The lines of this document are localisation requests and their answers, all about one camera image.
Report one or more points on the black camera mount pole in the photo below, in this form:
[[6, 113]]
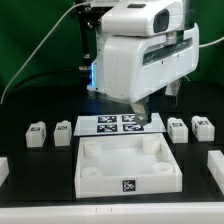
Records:
[[86, 23]]

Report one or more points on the white obstacle right piece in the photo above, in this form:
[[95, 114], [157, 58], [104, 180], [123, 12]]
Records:
[[215, 164]]

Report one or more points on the white front obstacle bar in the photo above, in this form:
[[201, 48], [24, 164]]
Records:
[[155, 213]]

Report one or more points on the white obstacle piece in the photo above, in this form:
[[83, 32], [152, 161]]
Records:
[[4, 169], [215, 164]]

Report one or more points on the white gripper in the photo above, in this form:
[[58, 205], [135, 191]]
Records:
[[136, 67]]

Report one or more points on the white square tabletop part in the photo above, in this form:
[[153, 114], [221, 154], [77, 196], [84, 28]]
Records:
[[125, 165]]

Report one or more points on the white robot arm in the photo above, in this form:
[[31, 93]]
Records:
[[100, 7]]

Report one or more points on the white sheet with tags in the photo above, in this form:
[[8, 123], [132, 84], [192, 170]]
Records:
[[116, 124]]

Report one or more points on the white obstacle left piece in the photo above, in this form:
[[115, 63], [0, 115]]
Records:
[[4, 169]]

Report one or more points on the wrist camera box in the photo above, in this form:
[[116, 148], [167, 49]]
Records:
[[143, 18]]

